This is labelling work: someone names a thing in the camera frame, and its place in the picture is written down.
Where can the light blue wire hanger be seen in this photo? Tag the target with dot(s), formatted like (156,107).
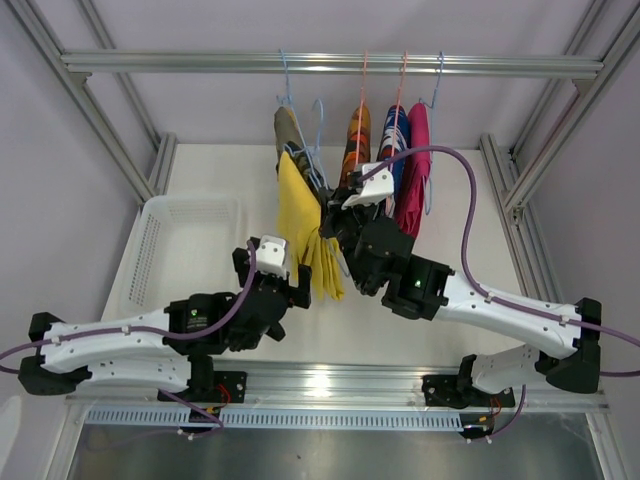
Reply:
(318,174)

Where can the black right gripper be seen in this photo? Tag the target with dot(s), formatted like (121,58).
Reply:
(332,212)

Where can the pink trousers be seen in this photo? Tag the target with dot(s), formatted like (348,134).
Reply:
(410,204)

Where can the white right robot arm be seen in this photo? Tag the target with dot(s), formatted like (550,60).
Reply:
(559,342)

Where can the blue white patterned trousers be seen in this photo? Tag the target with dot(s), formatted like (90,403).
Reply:
(395,139)

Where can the aluminium hanging rail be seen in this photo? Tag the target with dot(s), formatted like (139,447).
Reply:
(274,62)

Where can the white plastic basket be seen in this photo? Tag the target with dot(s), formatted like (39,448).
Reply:
(182,246)

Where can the orange camouflage trousers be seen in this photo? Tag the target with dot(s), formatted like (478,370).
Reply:
(358,145)

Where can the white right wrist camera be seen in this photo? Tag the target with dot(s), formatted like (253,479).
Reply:
(368,185)

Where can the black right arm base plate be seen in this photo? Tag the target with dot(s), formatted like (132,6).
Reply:
(441,390)

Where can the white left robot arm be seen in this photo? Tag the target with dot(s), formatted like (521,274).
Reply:
(171,349)

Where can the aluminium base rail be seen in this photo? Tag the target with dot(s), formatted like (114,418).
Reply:
(344,387)

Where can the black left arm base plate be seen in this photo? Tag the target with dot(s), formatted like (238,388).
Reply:
(225,387)

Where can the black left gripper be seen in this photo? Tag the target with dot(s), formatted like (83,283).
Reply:
(296,296)

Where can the blue hanger of camouflage trousers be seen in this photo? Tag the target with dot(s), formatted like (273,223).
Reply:
(287,101)

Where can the white slotted cable duct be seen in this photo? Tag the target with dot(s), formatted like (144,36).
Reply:
(312,419)

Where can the olive yellow camouflage trousers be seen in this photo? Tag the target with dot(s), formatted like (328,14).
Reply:
(284,140)

